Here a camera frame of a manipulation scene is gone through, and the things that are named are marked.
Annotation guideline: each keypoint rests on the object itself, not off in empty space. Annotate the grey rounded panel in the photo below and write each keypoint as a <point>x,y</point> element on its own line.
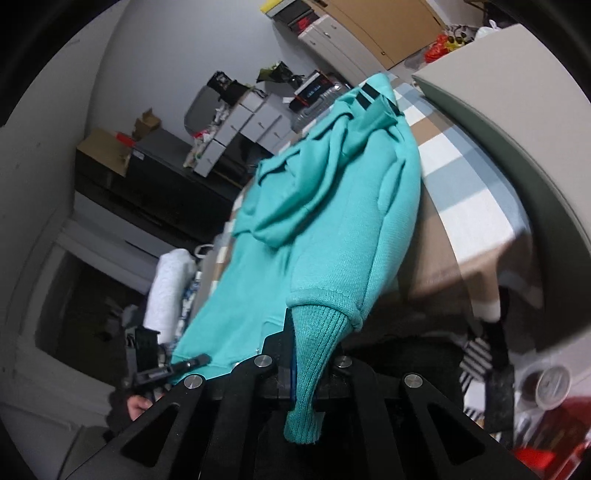
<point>198,110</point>

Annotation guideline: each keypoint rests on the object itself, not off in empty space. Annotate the beige blue checked blanket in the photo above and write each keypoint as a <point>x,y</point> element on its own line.
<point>461,207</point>

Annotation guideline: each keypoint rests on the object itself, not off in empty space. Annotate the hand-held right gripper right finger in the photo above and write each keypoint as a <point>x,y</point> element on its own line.
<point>334,383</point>

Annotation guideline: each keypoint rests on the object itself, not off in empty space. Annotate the black shoe box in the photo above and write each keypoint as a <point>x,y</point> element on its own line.
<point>298,16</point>

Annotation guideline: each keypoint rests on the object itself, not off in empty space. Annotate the black cabinet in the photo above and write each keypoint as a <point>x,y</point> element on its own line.
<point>161,184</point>

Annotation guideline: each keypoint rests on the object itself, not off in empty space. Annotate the black white striped cloth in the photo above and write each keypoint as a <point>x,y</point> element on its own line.
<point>475,362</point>

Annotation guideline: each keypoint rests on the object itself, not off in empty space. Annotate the white plastic bag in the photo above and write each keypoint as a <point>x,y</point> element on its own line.
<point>488,30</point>

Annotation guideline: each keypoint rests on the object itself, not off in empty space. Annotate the silver suitcase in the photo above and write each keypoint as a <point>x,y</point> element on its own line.
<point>314,113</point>

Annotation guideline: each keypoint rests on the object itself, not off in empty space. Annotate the small black bag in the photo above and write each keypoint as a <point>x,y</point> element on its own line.
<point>224,85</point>

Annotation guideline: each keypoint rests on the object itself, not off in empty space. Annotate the wooden door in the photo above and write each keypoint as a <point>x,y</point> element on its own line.
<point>378,27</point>

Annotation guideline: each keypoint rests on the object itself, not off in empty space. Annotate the teal hoodie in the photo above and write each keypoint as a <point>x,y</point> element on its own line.
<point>332,221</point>

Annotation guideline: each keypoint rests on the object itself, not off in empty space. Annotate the red plastic bag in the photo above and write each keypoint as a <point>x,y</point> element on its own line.
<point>438,48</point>

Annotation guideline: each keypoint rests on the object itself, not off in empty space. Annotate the white drawer cabinet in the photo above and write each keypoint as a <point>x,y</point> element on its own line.
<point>249,124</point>

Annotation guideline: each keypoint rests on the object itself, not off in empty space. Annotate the colourful cloth clutter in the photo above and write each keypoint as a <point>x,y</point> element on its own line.
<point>205,138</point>

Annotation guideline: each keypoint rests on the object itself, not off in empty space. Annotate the yellow box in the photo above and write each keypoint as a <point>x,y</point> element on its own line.
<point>270,7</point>

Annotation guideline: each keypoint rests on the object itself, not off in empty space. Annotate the person's left hand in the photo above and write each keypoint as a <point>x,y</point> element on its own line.
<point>138,408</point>

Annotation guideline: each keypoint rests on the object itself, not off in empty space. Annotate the blue patterned cloth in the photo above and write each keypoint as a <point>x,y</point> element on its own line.
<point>189,300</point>

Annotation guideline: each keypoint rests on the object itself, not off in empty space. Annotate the red container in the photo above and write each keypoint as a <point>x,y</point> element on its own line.
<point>554,438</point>

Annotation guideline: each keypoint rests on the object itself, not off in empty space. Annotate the small open cardboard box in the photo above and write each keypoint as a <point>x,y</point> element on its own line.
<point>147,122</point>

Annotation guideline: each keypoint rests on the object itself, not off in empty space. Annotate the green black bag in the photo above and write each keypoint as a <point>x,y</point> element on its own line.
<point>274,74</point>

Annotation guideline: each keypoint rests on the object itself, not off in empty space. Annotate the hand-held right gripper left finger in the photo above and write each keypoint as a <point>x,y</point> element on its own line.
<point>279,350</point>

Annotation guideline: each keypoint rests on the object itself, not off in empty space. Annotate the grey sofa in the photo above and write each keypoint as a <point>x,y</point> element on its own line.
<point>531,138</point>

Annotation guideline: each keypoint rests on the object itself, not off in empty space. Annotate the black red box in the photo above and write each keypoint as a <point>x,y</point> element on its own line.
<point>314,90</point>

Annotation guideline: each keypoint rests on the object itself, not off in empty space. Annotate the large cardboard box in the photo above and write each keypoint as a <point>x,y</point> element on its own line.
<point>101,147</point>

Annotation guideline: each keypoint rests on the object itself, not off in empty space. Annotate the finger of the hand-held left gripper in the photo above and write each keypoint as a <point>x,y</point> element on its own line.
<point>189,362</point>

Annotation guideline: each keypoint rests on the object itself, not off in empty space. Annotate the white fluffy blanket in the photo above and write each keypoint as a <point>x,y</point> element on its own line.
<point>168,295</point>

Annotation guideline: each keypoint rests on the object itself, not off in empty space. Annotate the white plastic drawer unit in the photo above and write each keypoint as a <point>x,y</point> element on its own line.
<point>337,41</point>

